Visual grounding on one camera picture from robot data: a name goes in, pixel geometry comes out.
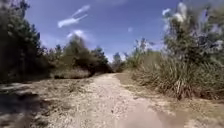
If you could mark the distant trees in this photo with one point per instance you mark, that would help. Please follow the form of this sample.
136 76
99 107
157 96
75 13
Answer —
117 61

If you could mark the clump of green trees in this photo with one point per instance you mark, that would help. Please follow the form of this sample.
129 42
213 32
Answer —
80 56

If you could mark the pale gravel dirt path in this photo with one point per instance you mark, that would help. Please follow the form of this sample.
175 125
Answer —
100 100

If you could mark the tall reed grass with trees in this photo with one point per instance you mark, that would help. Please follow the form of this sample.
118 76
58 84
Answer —
180 66

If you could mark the dry grass verge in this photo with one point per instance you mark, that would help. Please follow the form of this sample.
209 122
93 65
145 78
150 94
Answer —
40 90
186 110

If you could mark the dark dense trees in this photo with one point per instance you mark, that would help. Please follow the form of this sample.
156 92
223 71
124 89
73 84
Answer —
18 50

